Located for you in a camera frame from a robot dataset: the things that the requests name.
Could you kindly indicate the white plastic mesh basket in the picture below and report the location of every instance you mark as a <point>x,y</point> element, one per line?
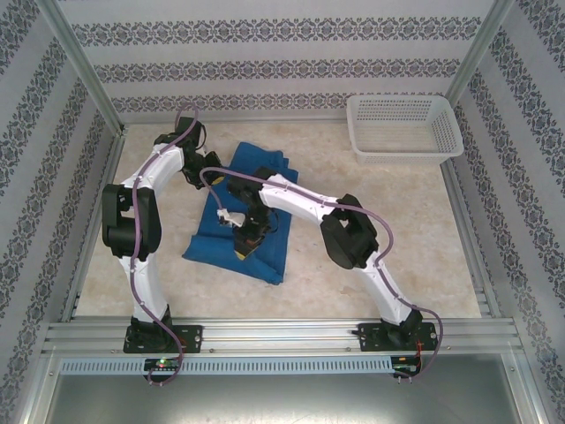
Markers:
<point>375,126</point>

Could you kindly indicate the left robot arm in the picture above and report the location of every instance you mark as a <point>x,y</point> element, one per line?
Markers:
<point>150,287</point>

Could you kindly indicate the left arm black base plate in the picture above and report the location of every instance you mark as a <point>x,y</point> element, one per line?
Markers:
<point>194,338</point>

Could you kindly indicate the aluminium frame post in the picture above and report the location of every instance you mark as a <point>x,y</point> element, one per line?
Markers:
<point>79,57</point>
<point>479,48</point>

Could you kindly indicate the wide aluminium mounting rail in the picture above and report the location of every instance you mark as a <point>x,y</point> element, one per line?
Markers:
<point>282,335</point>

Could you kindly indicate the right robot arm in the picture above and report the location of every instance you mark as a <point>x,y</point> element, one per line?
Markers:
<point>300,199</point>

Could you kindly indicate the blue long pants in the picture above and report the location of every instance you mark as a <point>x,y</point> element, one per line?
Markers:
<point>269,256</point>

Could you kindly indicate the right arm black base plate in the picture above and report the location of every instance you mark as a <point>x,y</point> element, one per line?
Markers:
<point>371,338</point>

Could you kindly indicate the grey sheet metal panel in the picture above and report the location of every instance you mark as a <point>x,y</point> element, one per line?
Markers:
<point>282,399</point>

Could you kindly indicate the aluminium frame rail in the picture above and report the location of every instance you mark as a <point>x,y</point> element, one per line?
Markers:
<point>88,247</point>
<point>481,282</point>
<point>273,121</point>

